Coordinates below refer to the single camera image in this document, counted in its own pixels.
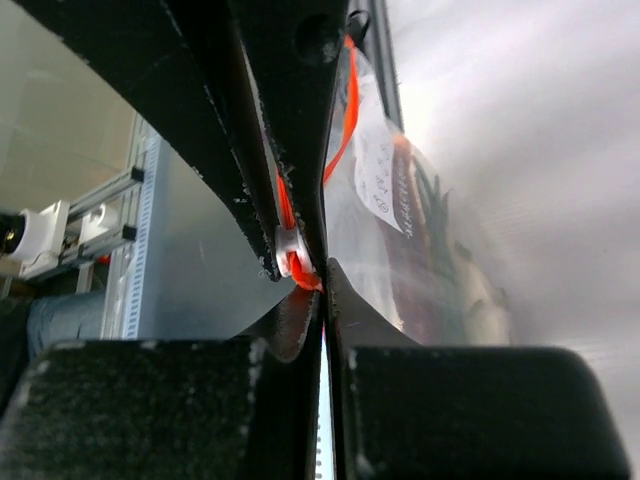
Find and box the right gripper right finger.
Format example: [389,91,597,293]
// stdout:
[325,260,631,479]

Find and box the aluminium rail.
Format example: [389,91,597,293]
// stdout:
[55,167,145,270]

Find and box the toy meat slice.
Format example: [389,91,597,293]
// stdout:
[385,134,466,345]

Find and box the toy green onion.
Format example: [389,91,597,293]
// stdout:
[414,162,511,324]

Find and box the clear zip top bag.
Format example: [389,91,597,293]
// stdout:
[272,34,516,348]

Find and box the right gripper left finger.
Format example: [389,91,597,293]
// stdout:
[1,288,320,479]

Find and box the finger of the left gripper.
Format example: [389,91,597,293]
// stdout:
[229,1,348,278]
[18,1,281,281]

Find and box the slotted cable duct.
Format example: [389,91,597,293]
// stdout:
[100,130,161,340]

